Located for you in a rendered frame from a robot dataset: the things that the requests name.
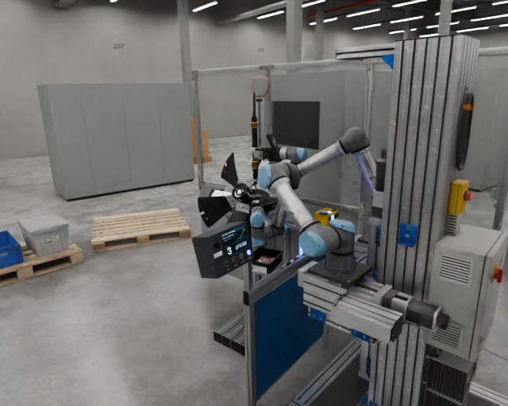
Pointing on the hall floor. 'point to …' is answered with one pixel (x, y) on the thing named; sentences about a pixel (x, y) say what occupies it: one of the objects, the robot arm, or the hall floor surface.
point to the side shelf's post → (288, 246)
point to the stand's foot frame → (232, 333)
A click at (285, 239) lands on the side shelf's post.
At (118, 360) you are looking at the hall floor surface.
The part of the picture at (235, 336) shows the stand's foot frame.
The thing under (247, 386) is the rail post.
